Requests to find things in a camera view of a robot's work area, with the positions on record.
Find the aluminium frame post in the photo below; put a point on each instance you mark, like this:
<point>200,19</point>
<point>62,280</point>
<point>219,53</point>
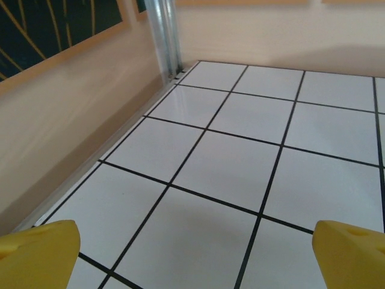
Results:
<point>165,36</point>

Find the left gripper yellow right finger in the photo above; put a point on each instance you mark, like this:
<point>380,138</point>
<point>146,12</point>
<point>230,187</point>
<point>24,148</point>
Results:
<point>352,262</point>

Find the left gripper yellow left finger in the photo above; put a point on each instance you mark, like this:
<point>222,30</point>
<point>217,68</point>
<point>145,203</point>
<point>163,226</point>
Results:
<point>36,259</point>

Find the dark floral wall panel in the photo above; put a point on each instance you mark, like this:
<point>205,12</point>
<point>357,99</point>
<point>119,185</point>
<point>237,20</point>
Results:
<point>45,30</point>
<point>142,4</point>

